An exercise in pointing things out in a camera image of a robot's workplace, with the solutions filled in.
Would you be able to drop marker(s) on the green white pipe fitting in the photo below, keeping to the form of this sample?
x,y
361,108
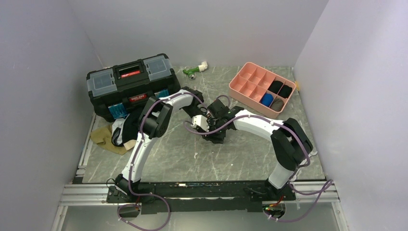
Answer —
x,y
190,73

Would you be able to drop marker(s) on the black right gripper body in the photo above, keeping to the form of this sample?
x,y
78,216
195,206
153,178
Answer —
x,y
218,136

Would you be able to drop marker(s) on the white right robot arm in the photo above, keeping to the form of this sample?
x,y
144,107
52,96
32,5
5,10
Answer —
x,y
291,145

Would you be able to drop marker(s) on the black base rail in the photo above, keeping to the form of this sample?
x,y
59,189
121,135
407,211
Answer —
x,y
192,196

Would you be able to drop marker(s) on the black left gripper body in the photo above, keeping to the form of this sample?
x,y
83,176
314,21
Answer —
x,y
193,111

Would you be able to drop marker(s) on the silver wrench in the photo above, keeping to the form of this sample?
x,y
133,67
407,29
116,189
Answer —
x,y
296,173

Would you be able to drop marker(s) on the aluminium frame rail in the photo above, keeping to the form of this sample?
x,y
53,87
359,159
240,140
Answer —
x,y
78,194

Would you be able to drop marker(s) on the black rolled underwear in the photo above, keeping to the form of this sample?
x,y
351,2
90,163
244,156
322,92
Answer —
x,y
285,91
275,86

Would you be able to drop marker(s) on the black rolled underwear left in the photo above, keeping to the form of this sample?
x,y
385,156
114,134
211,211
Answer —
x,y
275,86

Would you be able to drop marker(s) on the blue rolled underwear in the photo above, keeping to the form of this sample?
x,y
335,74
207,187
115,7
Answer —
x,y
267,100

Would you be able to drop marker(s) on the black rolled underwear right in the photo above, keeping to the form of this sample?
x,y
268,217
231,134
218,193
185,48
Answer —
x,y
285,91

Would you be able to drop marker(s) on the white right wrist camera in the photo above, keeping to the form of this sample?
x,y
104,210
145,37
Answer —
x,y
200,121

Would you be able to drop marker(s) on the grey rolled underwear in tray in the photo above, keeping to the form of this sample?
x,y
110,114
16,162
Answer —
x,y
277,105

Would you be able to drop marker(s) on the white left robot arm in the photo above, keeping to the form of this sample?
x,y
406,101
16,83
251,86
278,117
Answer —
x,y
152,124

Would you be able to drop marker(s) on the pink divided organizer tray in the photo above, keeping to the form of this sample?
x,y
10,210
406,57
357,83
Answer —
x,y
251,83

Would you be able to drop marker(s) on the black toolbox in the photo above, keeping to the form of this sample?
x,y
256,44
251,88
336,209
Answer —
x,y
116,91

